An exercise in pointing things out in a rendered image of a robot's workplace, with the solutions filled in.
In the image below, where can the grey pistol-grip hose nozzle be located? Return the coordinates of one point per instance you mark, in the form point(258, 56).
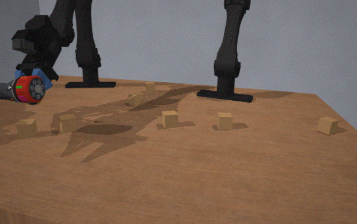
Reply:
point(26, 89)

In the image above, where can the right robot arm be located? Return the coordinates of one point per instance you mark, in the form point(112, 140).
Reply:
point(44, 37)

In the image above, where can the small tan block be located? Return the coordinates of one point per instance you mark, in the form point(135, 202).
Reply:
point(150, 87)
point(26, 128)
point(68, 123)
point(136, 99)
point(327, 125)
point(224, 121)
point(169, 119)

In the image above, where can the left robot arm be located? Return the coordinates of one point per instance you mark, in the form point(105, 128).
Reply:
point(226, 65)

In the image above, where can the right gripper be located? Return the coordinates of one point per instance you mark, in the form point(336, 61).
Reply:
point(41, 69)

